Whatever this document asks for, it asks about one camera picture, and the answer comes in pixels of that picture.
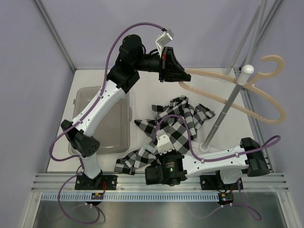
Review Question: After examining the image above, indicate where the left corner frame post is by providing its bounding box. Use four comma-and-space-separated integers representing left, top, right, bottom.
32, 0, 77, 73

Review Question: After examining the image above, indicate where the white garment rack stand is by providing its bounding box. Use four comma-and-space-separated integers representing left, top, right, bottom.
200, 0, 267, 152

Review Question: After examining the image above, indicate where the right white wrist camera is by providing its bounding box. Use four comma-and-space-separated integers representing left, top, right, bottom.
156, 134, 175, 155

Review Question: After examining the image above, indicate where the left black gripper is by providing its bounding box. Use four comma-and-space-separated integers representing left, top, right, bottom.
133, 46, 190, 83

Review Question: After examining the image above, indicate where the corner frame post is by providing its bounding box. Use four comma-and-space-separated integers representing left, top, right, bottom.
233, 0, 285, 72
32, 0, 77, 73

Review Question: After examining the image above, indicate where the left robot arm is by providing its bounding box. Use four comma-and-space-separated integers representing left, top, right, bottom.
61, 31, 191, 190

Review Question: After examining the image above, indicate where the black white checkered shirt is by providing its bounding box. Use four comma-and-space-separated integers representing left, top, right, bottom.
114, 95, 215, 175

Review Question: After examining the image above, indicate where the clear plastic bin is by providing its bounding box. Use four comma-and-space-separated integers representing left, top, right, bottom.
73, 86, 132, 154

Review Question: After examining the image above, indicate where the beige wooden hanger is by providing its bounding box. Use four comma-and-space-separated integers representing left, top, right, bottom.
179, 55, 286, 124

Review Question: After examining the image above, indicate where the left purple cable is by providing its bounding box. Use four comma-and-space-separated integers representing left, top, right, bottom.
48, 22, 167, 225

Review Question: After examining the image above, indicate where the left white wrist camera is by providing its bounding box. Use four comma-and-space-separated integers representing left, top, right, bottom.
155, 29, 174, 56

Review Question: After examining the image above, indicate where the right corner frame post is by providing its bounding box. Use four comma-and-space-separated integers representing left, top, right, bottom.
233, 0, 285, 72

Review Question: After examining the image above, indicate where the white slotted cable duct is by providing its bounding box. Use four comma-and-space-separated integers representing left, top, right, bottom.
41, 192, 219, 202

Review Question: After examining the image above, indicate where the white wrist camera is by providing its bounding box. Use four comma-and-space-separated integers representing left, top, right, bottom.
155, 29, 174, 56
156, 134, 175, 155

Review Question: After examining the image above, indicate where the aluminium mounting rail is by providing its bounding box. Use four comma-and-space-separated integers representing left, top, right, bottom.
31, 171, 288, 192

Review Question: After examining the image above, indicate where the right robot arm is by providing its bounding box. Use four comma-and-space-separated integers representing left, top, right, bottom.
145, 135, 270, 189

